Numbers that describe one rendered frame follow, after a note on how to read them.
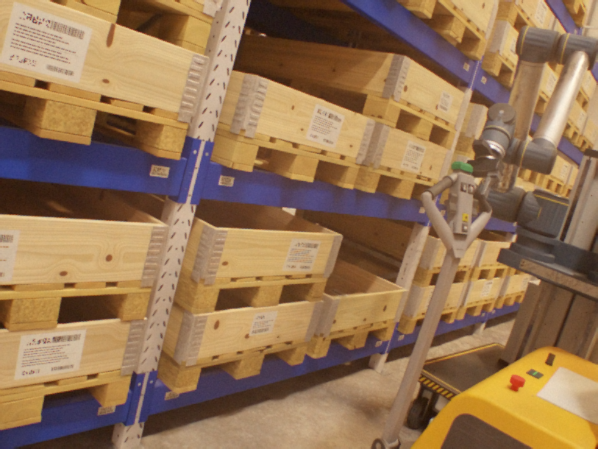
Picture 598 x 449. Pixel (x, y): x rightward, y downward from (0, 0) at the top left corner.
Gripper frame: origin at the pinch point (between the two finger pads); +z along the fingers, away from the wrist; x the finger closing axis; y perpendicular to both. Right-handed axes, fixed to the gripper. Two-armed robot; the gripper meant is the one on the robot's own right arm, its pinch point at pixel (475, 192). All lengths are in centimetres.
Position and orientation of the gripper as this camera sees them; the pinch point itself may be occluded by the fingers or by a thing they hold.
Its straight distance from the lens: 190.9
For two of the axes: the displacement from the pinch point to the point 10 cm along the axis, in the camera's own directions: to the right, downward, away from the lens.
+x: -6.7, -0.2, 7.4
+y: 5.9, 5.8, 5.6
